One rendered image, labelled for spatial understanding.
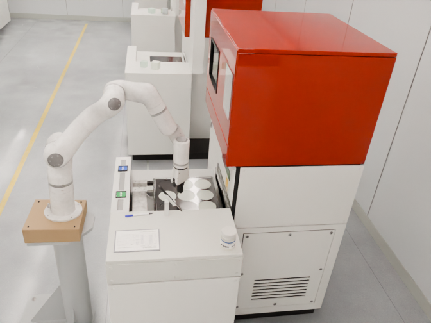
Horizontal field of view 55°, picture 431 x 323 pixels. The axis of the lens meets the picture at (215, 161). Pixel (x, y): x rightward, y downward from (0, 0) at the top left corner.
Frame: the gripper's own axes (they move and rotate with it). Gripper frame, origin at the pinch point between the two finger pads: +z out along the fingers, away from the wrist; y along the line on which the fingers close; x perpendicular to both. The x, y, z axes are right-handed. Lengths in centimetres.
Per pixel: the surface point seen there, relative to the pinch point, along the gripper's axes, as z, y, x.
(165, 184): 7.3, -5.1, -16.3
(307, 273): 55, -47, 66
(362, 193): 75, -190, 48
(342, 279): 97, -103, 75
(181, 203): 7.3, 2.0, 3.1
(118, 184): 1.2, 20.2, -27.8
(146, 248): 0.4, 44.2, 21.3
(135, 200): 9.2, 16.2, -18.8
